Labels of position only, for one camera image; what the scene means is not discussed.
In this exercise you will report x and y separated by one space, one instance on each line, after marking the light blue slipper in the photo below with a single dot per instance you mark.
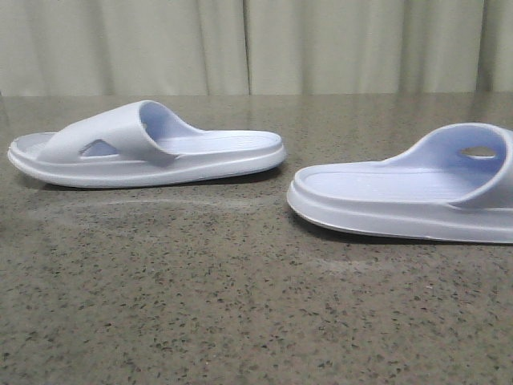
142 144
455 184

